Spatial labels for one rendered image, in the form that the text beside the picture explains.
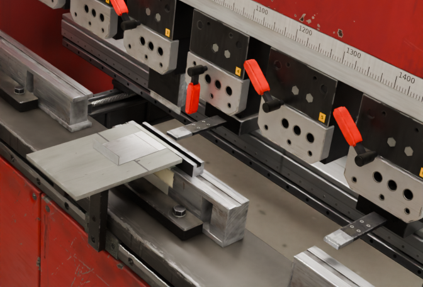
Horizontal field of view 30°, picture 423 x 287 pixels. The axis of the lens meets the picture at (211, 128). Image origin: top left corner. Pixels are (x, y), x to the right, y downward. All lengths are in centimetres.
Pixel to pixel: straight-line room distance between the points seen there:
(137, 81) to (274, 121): 81
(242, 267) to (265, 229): 164
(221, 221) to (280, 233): 163
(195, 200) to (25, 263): 65
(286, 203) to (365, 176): 213
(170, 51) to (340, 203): 49
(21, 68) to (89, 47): 26
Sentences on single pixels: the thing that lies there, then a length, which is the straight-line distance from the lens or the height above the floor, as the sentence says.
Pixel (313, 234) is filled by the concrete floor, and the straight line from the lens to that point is 324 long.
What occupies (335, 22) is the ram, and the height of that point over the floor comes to 143.
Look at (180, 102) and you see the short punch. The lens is 163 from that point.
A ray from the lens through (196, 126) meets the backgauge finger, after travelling 177.
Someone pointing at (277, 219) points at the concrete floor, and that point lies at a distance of 329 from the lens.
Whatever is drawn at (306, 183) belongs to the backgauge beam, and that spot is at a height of 94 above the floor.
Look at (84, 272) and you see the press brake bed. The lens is 187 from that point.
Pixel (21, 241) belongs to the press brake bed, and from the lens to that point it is 211.
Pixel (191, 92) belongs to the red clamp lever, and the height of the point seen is 120.
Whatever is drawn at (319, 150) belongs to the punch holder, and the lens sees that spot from 132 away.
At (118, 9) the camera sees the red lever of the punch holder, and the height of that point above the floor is 128.
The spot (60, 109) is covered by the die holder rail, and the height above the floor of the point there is 91.
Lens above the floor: 185
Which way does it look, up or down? 28 degrees down
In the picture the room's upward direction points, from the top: 7 degrees clockwise
